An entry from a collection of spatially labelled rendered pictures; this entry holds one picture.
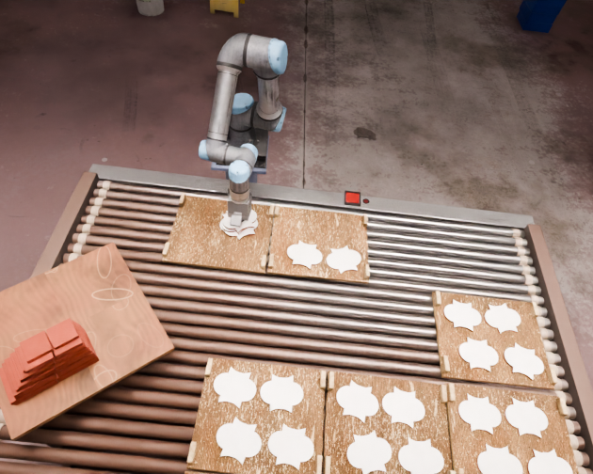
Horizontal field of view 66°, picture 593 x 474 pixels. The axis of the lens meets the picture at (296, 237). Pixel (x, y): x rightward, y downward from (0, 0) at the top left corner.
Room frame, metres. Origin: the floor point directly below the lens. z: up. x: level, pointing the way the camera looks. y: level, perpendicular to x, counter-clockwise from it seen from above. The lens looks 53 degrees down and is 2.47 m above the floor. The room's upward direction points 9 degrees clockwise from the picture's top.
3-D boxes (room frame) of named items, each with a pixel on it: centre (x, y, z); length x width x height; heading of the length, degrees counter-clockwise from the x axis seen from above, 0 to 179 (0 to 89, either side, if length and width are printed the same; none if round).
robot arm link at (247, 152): (1.27, 0.26, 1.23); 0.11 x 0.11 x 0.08; 85
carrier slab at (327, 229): (1.14, -0.10, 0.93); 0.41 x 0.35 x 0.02; 93
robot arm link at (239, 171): (1.17, 0.25, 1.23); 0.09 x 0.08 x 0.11; 175
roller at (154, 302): (0.79, -0.08, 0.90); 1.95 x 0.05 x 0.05; 93
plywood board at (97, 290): (0.57, 0.69, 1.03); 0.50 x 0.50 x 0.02; 42
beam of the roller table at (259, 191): (1.41, -0.06, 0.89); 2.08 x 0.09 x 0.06; 93
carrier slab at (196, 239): (1.12, 0.31, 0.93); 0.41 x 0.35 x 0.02; 92
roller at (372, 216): (1.34, -0.06, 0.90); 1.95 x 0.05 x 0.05; 93
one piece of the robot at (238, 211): (1.15, 0.25, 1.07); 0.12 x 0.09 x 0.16; 177
